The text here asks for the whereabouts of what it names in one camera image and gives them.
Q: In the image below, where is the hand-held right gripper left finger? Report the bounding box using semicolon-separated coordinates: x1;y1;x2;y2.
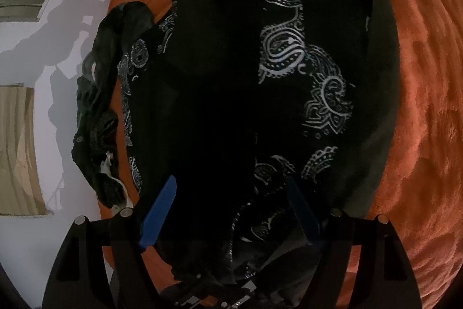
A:
41;175;178;309

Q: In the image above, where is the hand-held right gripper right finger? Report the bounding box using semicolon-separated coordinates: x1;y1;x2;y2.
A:
286;177;424;309

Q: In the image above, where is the black paisley garment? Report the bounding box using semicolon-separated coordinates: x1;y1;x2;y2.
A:
117;0;400;295

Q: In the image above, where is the pile of dark clothes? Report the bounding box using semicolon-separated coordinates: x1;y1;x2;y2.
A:
71;1;156;210

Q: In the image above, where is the orange blanket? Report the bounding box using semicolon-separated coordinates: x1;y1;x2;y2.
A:
96;0;463;309

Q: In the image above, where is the white fabric strap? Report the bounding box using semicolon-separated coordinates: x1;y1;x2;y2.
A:
99;151;136;213

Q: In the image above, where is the brown wall panel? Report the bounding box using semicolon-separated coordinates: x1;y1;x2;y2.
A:
0;86;47;216

